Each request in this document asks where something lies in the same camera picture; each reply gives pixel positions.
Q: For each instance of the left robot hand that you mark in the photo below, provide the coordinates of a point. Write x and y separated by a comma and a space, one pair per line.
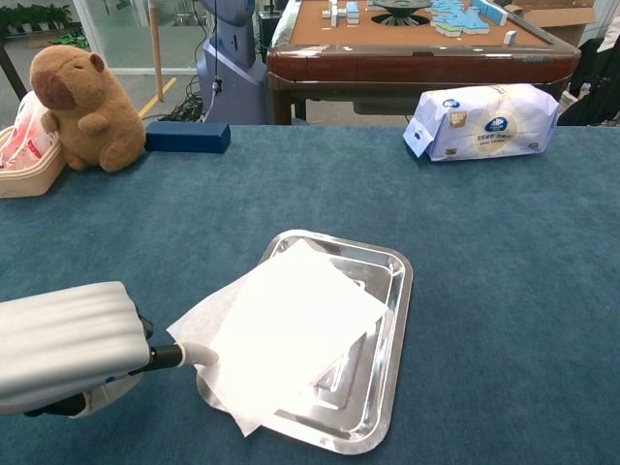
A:
68, 339

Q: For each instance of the white paper towel sheet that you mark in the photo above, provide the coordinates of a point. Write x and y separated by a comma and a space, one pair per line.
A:
290, 319

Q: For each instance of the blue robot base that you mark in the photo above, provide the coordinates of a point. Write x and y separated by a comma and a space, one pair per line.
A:
232, 82

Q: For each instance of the stainless steel tray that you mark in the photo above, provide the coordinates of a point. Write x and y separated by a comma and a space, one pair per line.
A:
382, 373

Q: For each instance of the beige plastic container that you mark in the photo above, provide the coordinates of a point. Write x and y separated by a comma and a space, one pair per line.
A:
24, 183

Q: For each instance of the red white snack bag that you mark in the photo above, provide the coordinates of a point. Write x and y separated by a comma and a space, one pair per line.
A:
26, 131

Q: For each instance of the brown capybara plush toy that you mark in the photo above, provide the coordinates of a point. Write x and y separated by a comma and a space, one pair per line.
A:
92, 111

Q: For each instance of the dark blue rectangular box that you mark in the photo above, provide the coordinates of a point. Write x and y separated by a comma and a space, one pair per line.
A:
186, 137

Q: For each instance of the orange wooden pole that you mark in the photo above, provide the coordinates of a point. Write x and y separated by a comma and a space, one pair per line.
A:
156, 48

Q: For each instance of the green potted plants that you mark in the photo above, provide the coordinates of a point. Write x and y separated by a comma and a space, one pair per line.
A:
34, 17

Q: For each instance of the blue table mat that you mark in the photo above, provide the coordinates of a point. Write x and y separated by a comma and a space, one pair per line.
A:
484, 290

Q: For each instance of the brown mahjong table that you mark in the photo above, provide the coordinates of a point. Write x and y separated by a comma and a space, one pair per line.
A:
412, 63

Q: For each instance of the black mahjong table centre dial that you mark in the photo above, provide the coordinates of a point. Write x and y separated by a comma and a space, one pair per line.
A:
401, 10

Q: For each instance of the white blue tissue pack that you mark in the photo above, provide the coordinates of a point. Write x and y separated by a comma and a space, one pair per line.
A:
489, 123

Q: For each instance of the single white blue mahjong tile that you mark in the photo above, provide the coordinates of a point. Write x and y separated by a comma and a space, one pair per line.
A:
510, 37

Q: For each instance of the cardboard box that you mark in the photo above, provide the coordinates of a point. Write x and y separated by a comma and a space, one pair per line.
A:
557, 19

